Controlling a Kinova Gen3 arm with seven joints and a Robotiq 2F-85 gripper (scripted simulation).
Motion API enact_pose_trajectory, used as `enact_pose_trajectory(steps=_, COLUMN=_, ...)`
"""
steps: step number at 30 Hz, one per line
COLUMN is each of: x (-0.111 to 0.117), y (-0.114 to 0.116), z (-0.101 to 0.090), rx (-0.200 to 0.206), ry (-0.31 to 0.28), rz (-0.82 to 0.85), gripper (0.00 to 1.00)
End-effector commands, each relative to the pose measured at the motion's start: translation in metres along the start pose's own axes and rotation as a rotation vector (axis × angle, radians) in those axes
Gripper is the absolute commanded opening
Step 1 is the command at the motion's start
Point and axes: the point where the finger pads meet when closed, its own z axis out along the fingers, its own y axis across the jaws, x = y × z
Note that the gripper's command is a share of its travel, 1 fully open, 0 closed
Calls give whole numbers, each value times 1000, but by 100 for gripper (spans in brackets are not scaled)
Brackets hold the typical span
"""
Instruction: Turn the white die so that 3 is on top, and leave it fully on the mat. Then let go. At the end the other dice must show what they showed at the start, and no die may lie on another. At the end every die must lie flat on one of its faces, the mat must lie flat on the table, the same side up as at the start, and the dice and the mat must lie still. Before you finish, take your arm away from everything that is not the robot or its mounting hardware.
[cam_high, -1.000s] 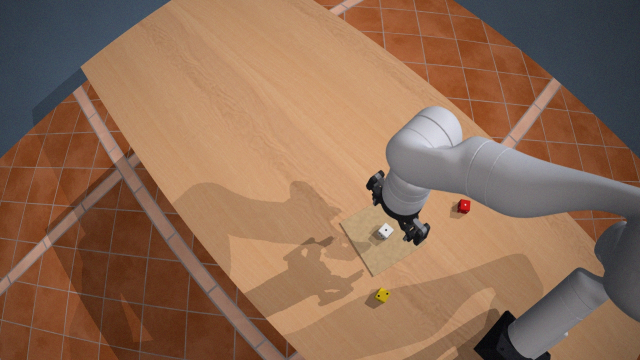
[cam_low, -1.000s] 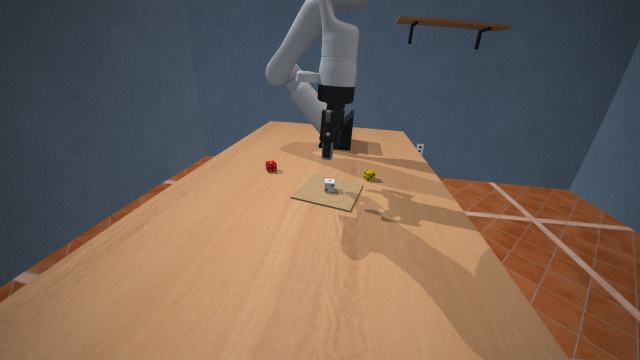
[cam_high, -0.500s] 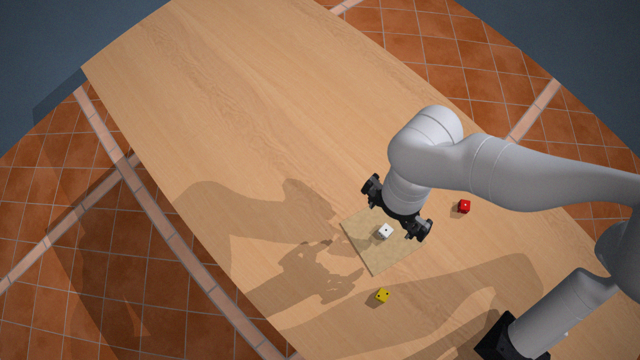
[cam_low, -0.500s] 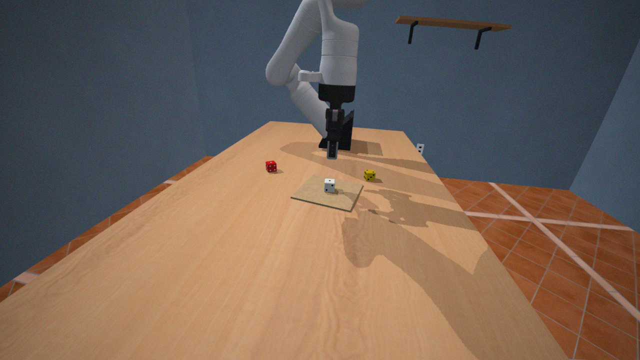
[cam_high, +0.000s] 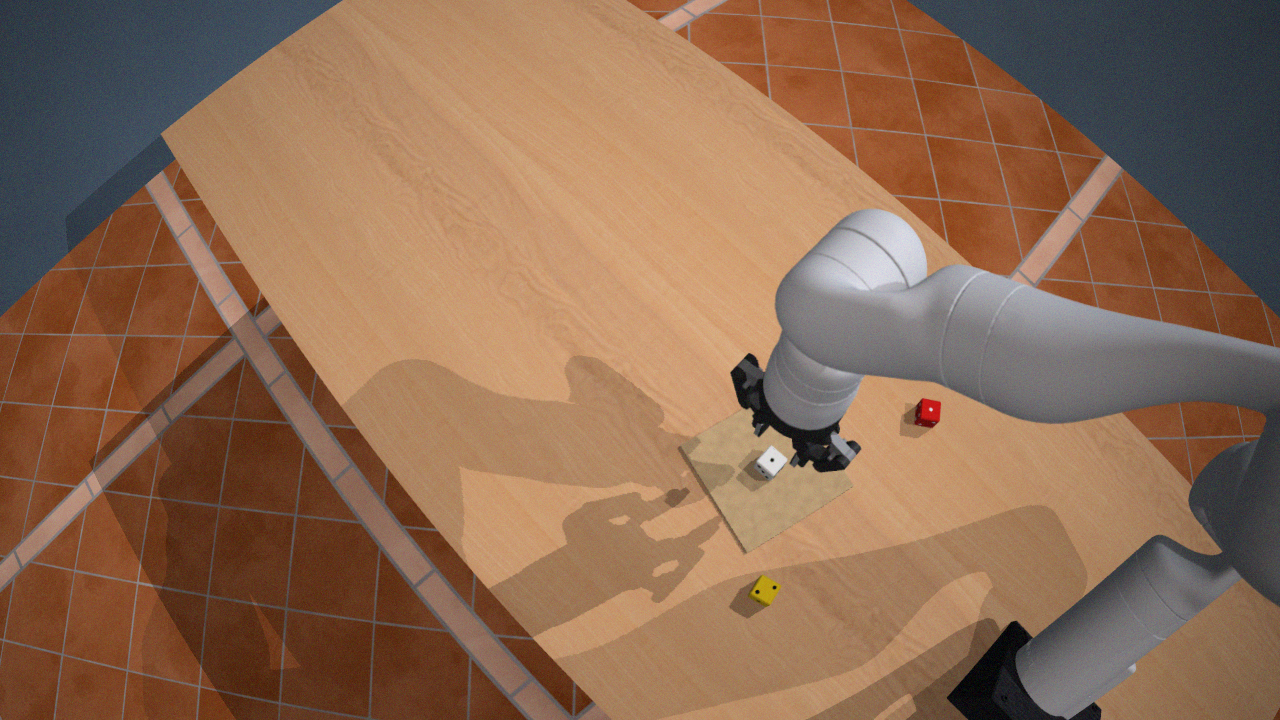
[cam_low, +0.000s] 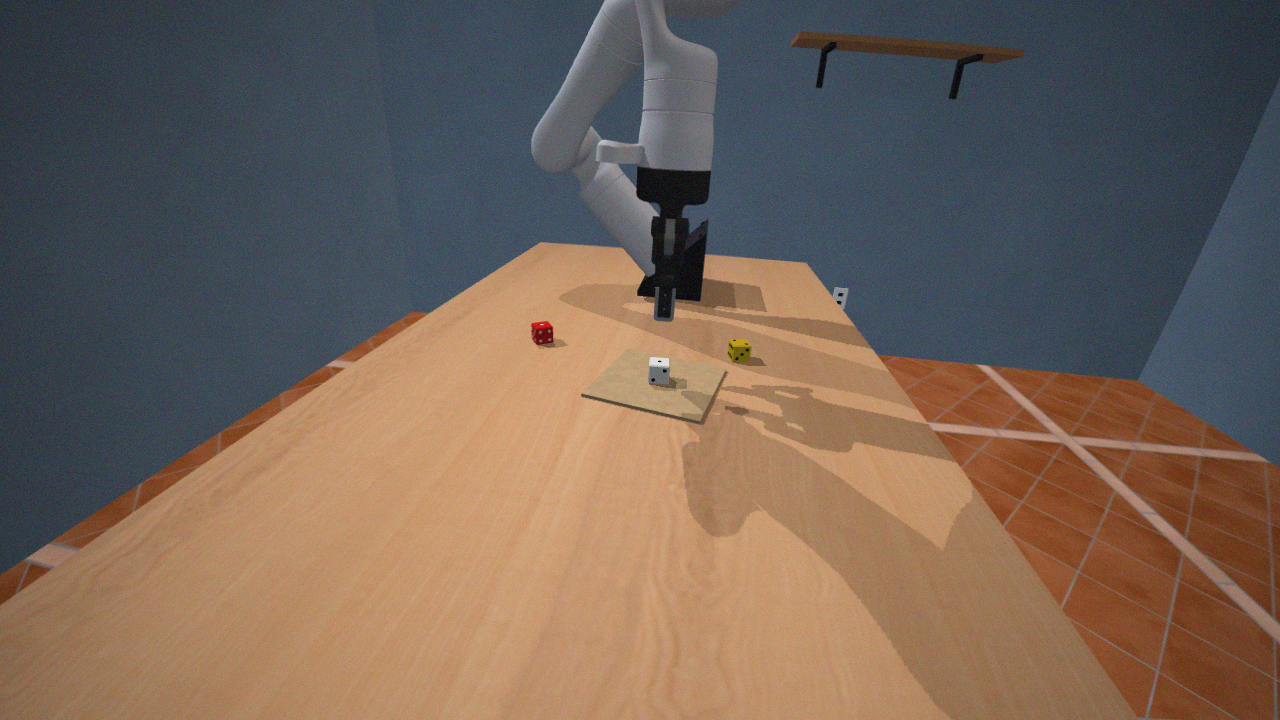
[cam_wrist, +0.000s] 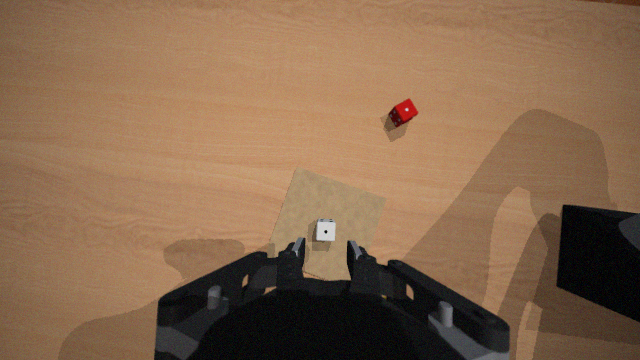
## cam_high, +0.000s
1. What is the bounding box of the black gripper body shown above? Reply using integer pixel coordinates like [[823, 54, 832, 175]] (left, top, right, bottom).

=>
[[756, 375, 842, 446]]

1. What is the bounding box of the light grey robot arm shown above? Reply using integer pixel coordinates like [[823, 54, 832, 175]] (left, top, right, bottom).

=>
[[763, 209, 1280, 720]]

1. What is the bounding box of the tan square mat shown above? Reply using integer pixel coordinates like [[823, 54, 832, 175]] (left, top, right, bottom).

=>
[[680, 407, 852, 553]]

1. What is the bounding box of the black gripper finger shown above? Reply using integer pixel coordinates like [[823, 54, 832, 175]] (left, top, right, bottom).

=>
[[730, 354, 771, 437], [788, 430, 861, 473]]

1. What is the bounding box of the yellow die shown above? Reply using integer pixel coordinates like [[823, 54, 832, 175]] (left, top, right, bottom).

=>
[[748, 575, 781, 607]]

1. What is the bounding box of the red die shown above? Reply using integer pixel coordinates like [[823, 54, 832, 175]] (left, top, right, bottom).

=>
[[915, 398, 941, 428]]

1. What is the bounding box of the white die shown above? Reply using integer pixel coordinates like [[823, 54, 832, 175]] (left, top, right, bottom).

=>
[[754, 446, 787, 480]]

